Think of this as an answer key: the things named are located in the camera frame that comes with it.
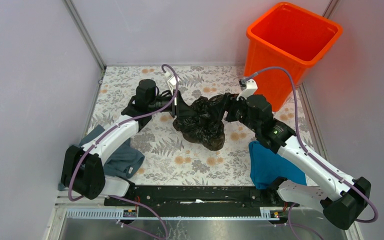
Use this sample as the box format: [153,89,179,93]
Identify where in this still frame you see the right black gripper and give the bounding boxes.
[209,92,260,133]

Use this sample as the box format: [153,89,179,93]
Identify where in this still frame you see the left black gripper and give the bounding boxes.
[148,89,197,118]

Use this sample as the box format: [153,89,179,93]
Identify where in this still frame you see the black trash bag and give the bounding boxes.
[172,96,225,151]

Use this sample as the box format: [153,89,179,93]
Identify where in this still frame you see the orange plastic trash bin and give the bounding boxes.
[241,1,344,113]

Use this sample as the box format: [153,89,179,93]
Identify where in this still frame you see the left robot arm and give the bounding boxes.
[60,76,188,206]

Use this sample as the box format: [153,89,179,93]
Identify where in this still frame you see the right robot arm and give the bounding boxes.
[209,93,372,230]

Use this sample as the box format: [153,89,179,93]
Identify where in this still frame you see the floral patterned mat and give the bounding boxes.
[86,65,319,187]

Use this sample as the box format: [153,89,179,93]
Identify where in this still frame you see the bright blue cloth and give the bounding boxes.
[248,141,307,190]

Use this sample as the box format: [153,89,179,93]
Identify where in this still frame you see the grey-blue cloth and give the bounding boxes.
[78,124,145,179]

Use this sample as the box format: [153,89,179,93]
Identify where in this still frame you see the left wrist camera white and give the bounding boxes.
[164,71,179,97]

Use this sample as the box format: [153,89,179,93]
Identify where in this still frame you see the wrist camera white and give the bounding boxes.
[164,71,179,97]
[236,78,258,101]

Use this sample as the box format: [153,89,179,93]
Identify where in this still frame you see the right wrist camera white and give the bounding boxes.
[236,78,258,101]

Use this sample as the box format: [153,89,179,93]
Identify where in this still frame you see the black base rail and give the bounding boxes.
[104,185,291,216]

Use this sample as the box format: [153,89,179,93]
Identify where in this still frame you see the slotted metal cable duct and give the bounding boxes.
[66,208,280,223]

